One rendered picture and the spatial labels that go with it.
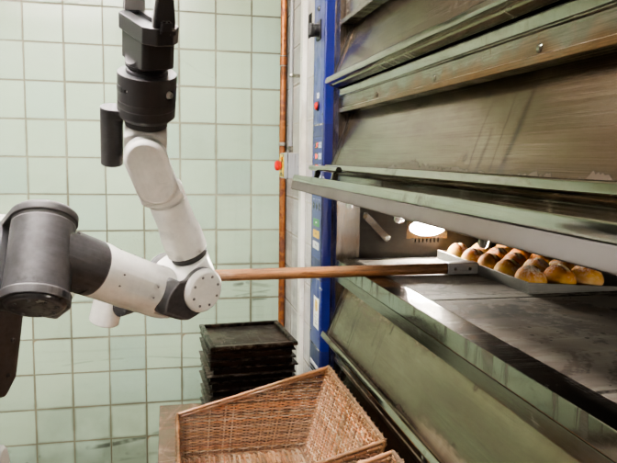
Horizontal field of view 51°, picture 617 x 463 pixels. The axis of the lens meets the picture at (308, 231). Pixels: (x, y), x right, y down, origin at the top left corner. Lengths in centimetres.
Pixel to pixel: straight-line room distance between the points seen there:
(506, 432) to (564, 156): 47
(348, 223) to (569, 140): 121
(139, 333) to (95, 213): 55
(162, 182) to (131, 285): 17
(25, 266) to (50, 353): 205
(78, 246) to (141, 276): 12
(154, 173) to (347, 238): 109
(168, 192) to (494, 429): 66
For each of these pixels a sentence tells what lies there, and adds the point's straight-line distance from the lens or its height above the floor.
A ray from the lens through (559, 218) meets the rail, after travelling 68.
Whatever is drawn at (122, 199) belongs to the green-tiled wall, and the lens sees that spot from 285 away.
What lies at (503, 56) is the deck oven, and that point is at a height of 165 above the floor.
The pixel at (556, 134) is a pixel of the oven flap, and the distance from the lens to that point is 94.
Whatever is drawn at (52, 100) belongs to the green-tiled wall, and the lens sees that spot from 289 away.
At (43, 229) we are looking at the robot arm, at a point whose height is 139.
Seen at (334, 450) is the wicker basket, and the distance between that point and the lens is 187.
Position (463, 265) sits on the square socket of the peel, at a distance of 182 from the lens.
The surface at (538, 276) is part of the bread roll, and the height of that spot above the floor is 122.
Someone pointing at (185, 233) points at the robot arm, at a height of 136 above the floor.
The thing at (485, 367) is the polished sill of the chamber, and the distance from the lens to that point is 114.
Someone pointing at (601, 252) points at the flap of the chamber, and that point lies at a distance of 62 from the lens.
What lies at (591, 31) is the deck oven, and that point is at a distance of 91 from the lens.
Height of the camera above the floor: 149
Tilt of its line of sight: 7 degrees down
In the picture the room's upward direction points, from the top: 1 degrees clockwise
